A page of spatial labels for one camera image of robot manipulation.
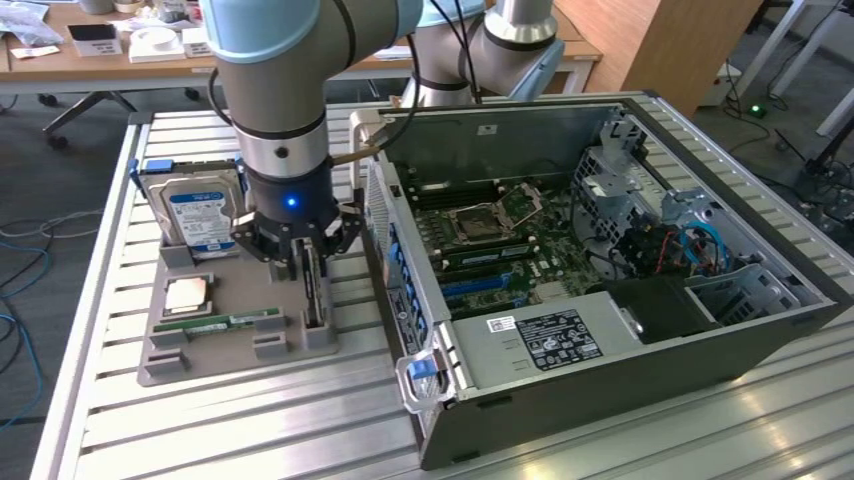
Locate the green RAM stick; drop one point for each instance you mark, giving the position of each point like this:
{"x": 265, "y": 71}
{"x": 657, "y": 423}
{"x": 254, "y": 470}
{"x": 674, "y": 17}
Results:
{"x": 214, "y": 321}

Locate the white box with black top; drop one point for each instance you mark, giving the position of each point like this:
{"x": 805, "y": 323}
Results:
{"x": 96, "y": 47}

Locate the grey parts rack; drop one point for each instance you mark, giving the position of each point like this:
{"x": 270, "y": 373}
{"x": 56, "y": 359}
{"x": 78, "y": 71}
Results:
{"x": 234, "y": 280}

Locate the grey cup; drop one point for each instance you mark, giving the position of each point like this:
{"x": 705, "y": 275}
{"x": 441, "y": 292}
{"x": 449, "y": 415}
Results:
{"x": 96, "y": 6}

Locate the wooden cabinet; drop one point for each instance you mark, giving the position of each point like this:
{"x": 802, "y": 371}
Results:
{"x": 667, "y": 50}

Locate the clear plastic bag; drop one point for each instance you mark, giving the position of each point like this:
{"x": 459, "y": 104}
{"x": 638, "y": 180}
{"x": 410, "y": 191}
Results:
{"x": 27, "y": 25}

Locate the hard disk with blue carrier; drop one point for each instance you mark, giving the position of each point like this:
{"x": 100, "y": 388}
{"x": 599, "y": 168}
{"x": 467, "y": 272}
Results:
{"x": 200, "y": 215}

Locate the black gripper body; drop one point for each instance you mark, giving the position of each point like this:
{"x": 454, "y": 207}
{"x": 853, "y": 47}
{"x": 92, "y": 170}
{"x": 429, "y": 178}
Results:
{"x": 290, "y": 200}

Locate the white desk frame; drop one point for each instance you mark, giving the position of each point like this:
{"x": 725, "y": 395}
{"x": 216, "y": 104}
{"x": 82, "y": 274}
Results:
{"x": 809, "y": 50}

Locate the metal disk bay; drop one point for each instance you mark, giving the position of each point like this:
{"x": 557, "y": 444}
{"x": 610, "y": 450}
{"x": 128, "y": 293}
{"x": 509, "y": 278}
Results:
{"x": 754, "y": 295}

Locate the white box on cabinet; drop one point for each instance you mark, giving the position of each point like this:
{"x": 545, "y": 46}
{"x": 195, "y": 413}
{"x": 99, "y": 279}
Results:
{"x": 726, "y": 90}

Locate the white paper card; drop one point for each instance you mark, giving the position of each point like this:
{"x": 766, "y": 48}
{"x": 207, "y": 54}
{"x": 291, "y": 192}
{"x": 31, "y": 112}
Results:
{"x": 34, "y": 51}

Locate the CPU chip with metal lid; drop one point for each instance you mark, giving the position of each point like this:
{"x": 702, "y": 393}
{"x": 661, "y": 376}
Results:
{"x": 186, "y": 295}

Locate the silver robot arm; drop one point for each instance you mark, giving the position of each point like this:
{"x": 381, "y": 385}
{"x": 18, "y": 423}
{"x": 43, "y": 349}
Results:
{"x": 281, "y": 75}

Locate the green motherboard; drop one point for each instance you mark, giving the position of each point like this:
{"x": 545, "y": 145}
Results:
{"x": 554, "y": 260}

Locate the grey power supply with label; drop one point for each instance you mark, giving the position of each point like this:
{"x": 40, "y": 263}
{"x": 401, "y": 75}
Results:
{"x": 494, "y": 355}

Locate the black wheeled desk leg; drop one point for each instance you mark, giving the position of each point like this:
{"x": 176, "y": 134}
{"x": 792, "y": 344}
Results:
{"x": 87, "y": 105}

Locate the small white box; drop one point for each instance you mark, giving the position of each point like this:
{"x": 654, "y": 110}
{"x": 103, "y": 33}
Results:
{"x": 194, "y": 45}

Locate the wooden desk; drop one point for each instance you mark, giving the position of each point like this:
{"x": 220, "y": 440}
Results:
{"x": 80, "y": 67}
{"x": 381, "y": 68}

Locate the CPU socket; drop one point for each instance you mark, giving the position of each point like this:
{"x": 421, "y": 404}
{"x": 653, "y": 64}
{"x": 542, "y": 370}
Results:
{"x": 477, "y": 227}

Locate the RAM stick with white label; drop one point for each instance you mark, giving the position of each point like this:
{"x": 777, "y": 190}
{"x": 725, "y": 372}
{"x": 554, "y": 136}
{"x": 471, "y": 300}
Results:
{"x": 490, "y": 255}

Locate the metal socket cover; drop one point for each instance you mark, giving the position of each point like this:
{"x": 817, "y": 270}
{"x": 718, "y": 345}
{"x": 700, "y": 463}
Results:
{"x": 523, "y": 200}

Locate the open black PC case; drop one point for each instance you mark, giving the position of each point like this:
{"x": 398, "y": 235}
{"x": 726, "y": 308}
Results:
{"x": 601, "y": 410}

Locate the device with green light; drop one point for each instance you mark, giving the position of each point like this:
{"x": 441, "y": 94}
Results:
{"x": 756, "y": 109}

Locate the metal drive cage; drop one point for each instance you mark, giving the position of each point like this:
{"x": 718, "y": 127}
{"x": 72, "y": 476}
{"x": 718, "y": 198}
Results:
{"x": 617, "y": 205}

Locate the stack of white papers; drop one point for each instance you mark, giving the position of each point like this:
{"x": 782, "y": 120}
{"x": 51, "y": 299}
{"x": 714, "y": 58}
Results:
{"x": 394, "y": 54}

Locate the beige tape roll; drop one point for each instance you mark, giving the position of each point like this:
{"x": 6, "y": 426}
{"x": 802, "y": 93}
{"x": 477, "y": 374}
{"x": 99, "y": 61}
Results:
{"x": 127, "y": 6}

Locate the dark bag of parts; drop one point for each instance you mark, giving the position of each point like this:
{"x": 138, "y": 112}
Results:
{"x": 174, "y": 12}

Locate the white tape roll on box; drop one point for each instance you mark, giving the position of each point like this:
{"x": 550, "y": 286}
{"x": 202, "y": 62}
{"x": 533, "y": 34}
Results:
{"x": 156, "y": 50}

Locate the black stand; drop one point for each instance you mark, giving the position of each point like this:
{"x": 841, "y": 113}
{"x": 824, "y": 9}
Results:
{"x": 821, "y": 165}

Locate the graphics card with black fan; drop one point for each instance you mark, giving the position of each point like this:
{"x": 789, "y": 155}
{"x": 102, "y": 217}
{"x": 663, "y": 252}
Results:
{"x": 311, "y": 295}

